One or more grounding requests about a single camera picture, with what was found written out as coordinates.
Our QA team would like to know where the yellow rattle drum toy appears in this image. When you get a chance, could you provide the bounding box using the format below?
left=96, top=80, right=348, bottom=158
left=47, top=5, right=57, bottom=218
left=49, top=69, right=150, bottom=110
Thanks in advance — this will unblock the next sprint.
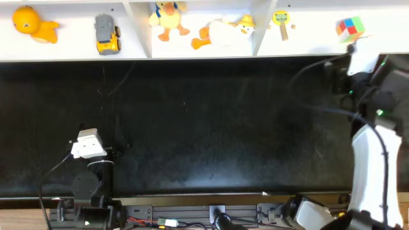
left=268, top=10, right=297, bottom=42

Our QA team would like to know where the many-coloured puzzle cube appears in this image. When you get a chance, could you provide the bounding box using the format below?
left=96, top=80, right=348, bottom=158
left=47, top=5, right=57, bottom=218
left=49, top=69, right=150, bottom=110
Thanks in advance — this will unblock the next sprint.
left=335, top=15, right=366, bottom=44

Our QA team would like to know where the yellow rubber duck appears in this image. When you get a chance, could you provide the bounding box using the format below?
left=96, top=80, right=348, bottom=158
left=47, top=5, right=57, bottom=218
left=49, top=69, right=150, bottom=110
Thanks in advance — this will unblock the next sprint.
left=12, top=5, right=61, bottom=45

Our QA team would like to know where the white plush goose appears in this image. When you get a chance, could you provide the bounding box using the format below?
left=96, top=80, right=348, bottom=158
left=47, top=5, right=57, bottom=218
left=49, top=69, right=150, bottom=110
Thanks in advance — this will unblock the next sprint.
left=190, top=13, right=256, bottom=50

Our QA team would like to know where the yellow plush duck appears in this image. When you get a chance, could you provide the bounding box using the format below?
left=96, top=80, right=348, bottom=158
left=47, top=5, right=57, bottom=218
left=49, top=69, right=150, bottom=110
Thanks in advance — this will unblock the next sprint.
left=148, top=1, right=191, bottom=42

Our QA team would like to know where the grey and yellow toy truck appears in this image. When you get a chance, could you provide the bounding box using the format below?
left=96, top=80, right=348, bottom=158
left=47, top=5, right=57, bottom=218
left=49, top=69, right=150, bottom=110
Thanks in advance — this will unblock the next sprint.
left=93, top=13, right=122, bottom=56

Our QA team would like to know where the mounting rail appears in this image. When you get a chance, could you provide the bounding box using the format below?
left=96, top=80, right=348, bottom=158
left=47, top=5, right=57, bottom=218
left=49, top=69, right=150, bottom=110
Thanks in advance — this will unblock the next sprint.
left=47, top=203, right=291, bottom=230

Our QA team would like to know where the black cable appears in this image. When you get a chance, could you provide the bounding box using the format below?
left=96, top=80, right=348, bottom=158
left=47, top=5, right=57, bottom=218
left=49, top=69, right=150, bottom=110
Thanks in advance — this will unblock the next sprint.
left=287, top=53, right=389, bottom=154
left=38, top=153, right=73, bottom=230

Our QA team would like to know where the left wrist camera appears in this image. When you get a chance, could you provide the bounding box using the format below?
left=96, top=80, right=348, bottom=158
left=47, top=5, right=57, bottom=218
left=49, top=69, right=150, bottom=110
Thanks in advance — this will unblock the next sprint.
left=70, top=128, right=108, bottom=160

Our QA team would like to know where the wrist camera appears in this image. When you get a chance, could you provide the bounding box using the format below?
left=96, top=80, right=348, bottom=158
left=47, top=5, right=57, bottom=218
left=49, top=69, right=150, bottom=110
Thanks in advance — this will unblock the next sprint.
left=346, top=38, right=381, bottom=77
left=70, top=128, right=108, bottom=160

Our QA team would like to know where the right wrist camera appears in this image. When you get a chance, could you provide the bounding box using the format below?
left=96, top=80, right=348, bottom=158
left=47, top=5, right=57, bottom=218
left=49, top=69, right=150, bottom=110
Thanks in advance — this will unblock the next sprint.
left=346, top=38, right=381, bottom=77

